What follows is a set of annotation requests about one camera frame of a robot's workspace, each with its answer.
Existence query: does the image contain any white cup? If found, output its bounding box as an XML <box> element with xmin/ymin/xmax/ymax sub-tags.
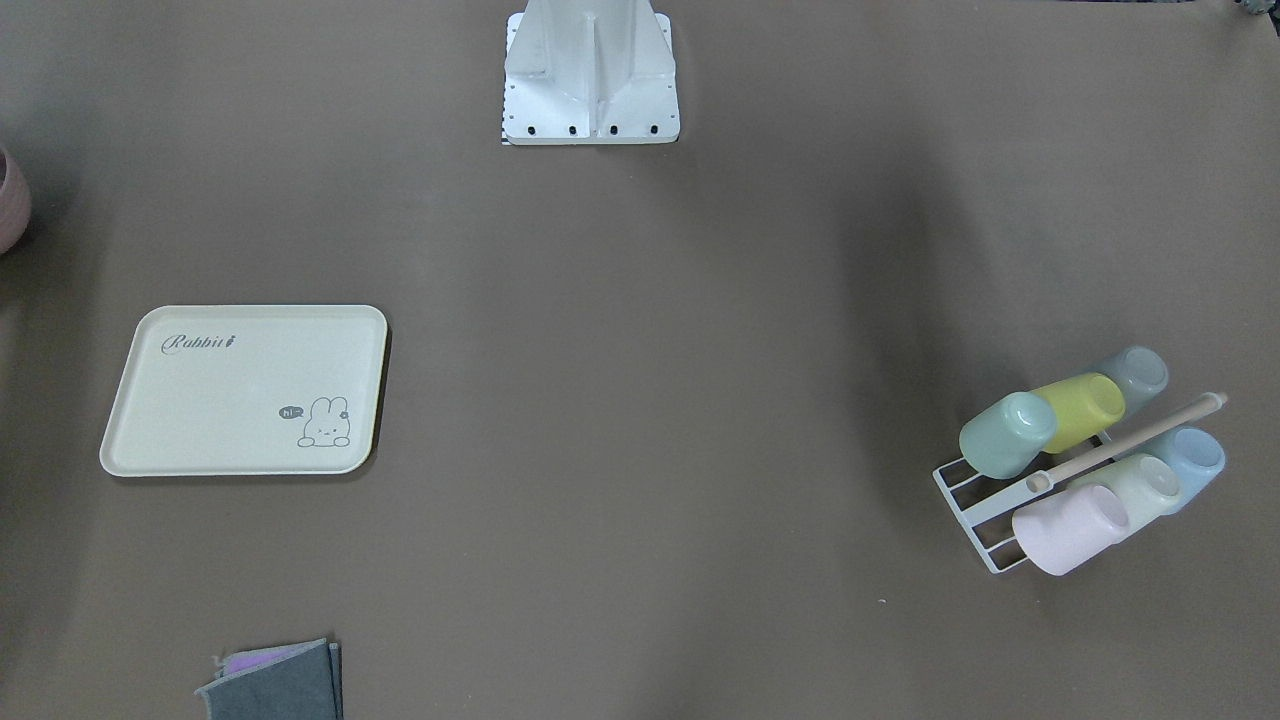
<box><xmin>1069</xmin><ymin>452</ymin><xmax>1184</xmax><ymax>539</ymax></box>

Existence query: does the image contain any pink cup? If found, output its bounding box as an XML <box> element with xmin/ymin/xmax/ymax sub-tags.
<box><xmin>1012</xmin><ymin>483</ymin><xmax>1130</xmax><ymax>577</ymax></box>

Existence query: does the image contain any grey cup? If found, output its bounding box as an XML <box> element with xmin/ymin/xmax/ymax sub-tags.
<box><xmin>1085</xmin><ymin>345</ymin><xmax>1170</xmax><ymax>419</ymax></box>

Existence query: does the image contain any pink bowl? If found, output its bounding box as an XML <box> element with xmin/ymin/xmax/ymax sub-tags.
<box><xmin>0</xmin><ymin>149</ymin><xmax>32</xmax><ymax>254</ymax></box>

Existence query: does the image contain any green cup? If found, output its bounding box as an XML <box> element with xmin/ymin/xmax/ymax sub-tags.
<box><xmin>959</xmin><ymin>392</ymin><xmax>1059</xmax><ymax>480</ymax></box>

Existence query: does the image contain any light blue cup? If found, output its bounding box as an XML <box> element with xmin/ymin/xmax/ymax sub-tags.
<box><xmin>1161</xmin><ymin>427</ymin><xmax>1228</xmax><ymax>514</ymax></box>

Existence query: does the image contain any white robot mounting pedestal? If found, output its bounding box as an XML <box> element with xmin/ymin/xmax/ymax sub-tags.
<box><xmin>500</xmin><ymin>1</ymin><xmax>682</xmax><ymax>146</ymax></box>

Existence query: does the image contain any grey folded cloth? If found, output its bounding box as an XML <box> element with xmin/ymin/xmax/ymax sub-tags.
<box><xmin>195</xmin><ymin>638</ymin><xmax>344</xmax><ymax>719</ymax></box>

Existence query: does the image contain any cream rabbit serving tray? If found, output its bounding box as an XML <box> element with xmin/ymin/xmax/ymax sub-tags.
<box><xmin>99</xmin><ymin>304</ymin><xmax>390</xmax><ymax>479</ymax></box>

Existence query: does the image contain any white wire cup rack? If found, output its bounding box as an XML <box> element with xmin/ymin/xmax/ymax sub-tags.
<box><xmin>933</xmin><ymin>393</ymin><xmax>1228</xmax><ymax>574</ymax></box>

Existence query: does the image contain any yellow cup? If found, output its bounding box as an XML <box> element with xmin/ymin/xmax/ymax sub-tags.
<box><xmin>1032</xmin><ymin>372</ymin><xmax>1126</xmax><ymax>455</ymax></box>

